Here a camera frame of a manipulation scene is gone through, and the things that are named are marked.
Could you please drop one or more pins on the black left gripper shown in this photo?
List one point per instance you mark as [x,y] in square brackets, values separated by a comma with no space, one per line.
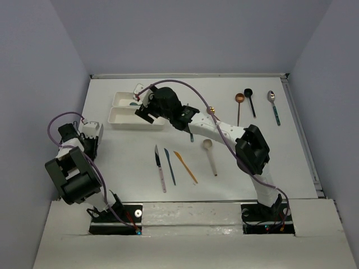
[93,153]

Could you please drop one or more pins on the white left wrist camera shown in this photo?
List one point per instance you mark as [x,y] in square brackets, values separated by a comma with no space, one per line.
[93,130]

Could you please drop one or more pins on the orange plastic knife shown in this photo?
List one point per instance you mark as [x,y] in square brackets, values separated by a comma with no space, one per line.
[186,167]

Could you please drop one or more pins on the steel knife pink handle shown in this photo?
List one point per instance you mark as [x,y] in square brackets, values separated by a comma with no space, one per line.
[157,159]

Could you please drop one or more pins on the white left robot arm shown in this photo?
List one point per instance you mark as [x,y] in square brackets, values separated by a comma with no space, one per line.
[73,175]

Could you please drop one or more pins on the blue plastic knife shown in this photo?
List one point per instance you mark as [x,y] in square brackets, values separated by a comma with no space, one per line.
[170,165]

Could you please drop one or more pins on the silver spoon teal handle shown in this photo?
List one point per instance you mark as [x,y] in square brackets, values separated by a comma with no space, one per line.
[271,99]

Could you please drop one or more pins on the black spoon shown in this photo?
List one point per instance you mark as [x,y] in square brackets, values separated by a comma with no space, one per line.
[248,94]

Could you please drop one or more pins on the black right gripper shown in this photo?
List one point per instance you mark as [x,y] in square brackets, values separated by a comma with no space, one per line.
[143,112]

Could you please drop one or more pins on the white near tray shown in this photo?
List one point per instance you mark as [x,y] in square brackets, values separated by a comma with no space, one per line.
[125,118]

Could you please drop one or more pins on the copper spoon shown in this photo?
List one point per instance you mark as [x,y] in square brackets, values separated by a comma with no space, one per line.
[239,98]

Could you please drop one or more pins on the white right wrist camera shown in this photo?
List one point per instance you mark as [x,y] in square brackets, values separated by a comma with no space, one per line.
[139,94]

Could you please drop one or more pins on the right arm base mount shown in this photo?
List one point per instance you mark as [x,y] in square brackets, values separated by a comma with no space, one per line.
[254,222]

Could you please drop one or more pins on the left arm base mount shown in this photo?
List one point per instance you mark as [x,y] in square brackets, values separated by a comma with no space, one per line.
[105,223]

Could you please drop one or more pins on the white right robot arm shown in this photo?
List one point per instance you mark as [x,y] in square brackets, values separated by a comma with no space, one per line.
[248,144]

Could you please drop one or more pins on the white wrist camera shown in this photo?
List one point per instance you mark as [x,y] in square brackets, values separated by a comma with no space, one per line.
[93,130]
[139,94]

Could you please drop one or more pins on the beige plastic spoon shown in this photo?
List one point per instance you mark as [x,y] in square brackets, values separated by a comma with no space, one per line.
[207,145]

